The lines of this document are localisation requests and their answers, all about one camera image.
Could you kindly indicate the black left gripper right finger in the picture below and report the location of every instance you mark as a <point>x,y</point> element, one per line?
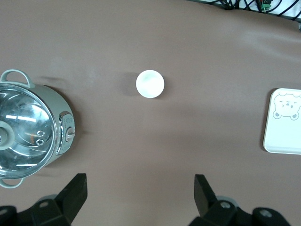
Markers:
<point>207,202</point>

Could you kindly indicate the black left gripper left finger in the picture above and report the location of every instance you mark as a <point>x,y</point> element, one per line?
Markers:
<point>73,200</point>

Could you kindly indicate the white IKEA cup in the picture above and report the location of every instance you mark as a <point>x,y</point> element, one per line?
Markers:
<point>150,83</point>

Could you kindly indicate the brown table cover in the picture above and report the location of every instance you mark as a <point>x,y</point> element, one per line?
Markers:
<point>150,141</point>

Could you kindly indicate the grey-green electric pot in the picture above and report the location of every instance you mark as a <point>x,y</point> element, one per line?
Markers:
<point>63,106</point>

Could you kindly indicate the cream tray with bear print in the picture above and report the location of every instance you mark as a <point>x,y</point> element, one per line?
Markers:
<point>282,134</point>

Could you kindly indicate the green terminal connector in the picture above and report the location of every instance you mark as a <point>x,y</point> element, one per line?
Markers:
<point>265,4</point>

